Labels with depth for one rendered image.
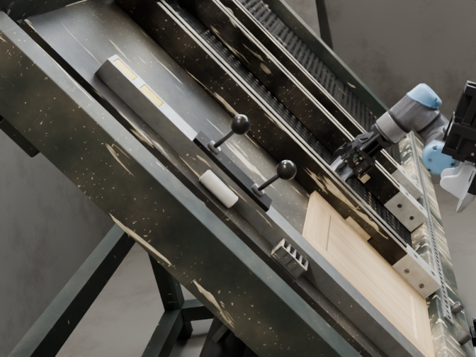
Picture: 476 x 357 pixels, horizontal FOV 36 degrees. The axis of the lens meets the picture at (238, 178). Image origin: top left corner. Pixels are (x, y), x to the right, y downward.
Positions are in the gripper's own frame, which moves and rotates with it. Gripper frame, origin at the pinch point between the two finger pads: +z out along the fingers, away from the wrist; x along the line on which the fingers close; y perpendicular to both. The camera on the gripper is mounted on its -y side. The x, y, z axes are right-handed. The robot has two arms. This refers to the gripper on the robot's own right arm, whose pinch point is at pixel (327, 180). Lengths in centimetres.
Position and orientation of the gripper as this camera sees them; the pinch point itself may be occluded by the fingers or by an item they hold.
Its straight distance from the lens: 191.8
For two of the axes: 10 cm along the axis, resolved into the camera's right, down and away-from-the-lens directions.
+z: -6.8, 6.3, 3.7
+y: -1.8, 3.5, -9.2
